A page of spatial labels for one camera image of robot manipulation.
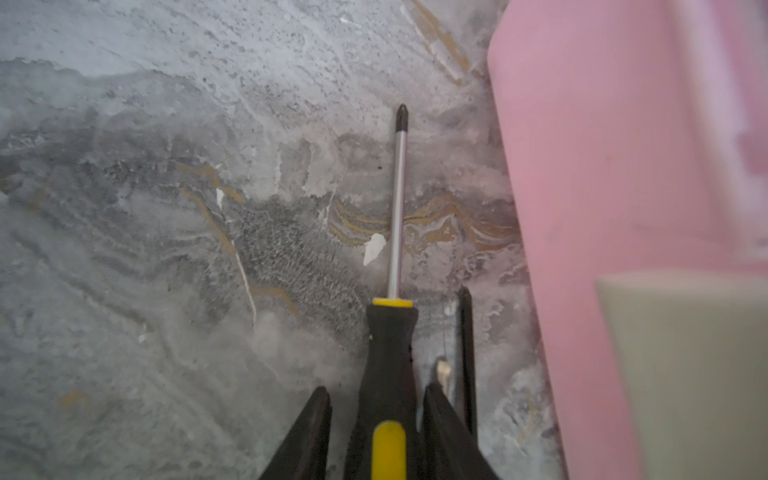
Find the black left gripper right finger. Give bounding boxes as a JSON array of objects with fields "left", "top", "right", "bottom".
[{"left": 423, "top": 383, "right": 498, "bottom": 480}]

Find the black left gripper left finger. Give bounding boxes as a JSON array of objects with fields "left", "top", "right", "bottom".
[{"left": 259, "top": 386, "right": 332, "bottom": 480}]

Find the orange handled screwdriver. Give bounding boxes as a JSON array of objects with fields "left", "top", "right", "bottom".
[{"left": 436, "top": 287, "right": 478, "bottom": 444}]

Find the yellow black phillips screwdriver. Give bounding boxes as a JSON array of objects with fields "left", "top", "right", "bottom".
[{"left": 343, "top": 104, "right": 419, "bottom": 479}]

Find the pink tool box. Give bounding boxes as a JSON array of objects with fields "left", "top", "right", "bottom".
[{"left": 488, "top": 1, "right": 767, "bottom": 479}]

